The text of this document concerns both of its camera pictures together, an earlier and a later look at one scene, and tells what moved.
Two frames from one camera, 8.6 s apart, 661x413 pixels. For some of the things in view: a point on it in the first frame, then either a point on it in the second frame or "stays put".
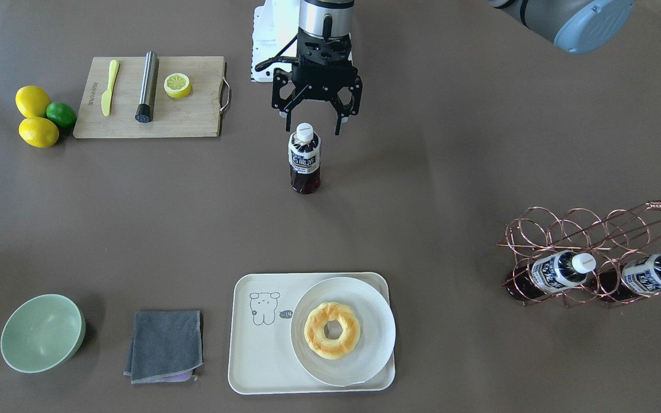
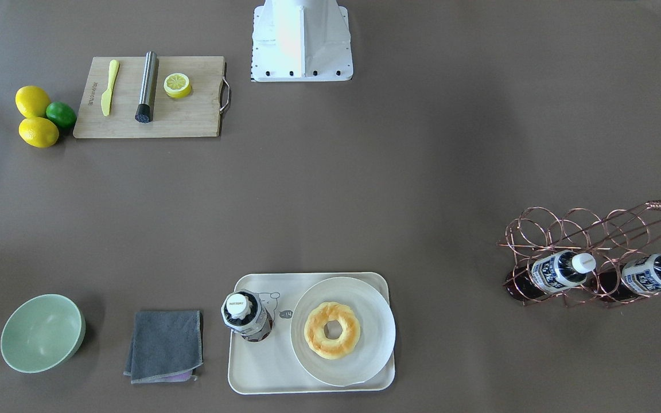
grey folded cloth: x=166 y=347 stays put
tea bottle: x=304 y=149 → x=242 y=312
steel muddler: x=144 y=110 stays put
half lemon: x=177 y=85 stays put
